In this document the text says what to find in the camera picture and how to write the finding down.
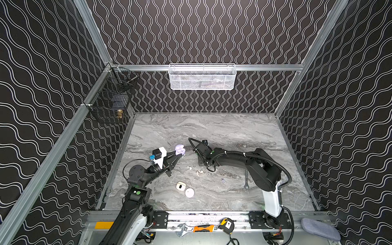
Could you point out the yellow black tape measure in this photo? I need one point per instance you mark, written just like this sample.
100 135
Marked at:
227 225

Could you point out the purple earbud charging case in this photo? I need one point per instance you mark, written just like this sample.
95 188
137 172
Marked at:
180 149

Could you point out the yellow label sticker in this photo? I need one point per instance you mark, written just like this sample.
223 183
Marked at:
103 225

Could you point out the brass fitting in basket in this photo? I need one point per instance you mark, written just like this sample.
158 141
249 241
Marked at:
120 114

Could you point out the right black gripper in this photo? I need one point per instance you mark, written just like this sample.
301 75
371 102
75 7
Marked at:
201 150

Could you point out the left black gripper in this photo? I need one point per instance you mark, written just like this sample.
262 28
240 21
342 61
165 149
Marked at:
167 162

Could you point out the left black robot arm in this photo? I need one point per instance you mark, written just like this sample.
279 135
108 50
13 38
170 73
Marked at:
136 214

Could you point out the silver combination wrench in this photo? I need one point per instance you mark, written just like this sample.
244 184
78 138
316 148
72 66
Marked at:
246 185

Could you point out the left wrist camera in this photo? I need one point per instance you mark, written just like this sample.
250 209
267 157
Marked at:
158 155

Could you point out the black wire basket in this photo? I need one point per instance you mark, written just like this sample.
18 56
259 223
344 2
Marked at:
114 93

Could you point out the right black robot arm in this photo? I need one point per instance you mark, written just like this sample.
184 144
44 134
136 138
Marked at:
266 173

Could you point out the cream earbud charging case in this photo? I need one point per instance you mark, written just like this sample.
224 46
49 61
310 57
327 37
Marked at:
181 186

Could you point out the adjustable wrench orange handle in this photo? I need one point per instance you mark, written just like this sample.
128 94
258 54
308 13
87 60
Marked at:
185 229

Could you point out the grey cloth pad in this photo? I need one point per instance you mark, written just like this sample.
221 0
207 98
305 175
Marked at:
320 229

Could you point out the white wire mesh basket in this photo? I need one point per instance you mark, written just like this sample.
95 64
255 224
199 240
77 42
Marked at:
209 76

